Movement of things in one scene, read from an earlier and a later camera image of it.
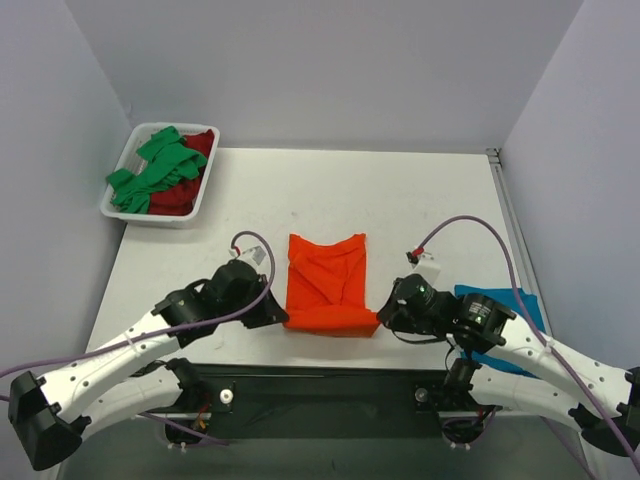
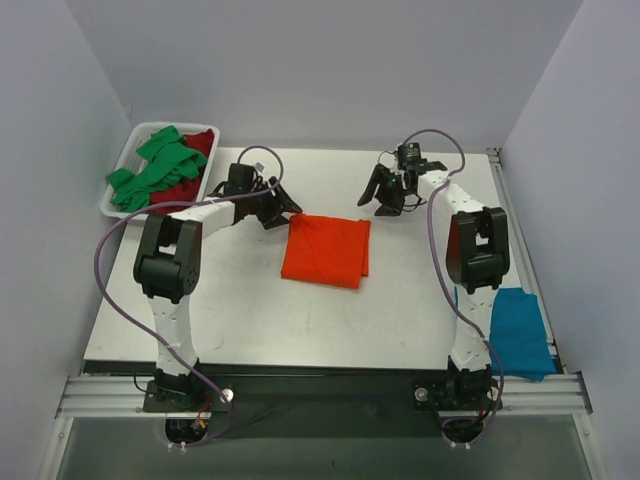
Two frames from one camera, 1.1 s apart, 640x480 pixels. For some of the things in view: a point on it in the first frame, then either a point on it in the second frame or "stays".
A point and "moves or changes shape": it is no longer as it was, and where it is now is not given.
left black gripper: x=270 y=310 → x=273 y=204
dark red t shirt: x=179 y=199 stays
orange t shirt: x=326 y=288 moves or changes shape
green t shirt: x=167 y=159 stays
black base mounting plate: x=257 y=401 stays
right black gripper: x=391 y=310 → x=386 y=190
